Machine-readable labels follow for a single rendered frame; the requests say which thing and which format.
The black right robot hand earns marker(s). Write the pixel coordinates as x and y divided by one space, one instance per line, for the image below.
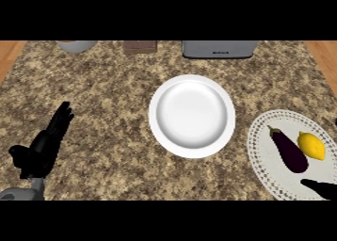
331 189

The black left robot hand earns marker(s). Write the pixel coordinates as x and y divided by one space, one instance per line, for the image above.
44 147

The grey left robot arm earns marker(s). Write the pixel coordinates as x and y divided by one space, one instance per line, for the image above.
20 193

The white oval placemat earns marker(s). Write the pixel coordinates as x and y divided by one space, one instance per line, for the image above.
274 175

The yellow lemon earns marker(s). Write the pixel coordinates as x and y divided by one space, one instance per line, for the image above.
312 146

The white round plate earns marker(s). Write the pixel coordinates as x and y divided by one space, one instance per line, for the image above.
193 116

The purple eggplant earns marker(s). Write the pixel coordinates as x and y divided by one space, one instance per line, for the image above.
291 151

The pale grey pot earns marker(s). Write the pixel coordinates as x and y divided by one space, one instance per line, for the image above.
76 45

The brown wooden block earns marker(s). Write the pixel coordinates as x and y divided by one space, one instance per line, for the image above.
139 47

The grey toaster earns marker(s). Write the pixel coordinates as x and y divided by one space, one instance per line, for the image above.
221 49

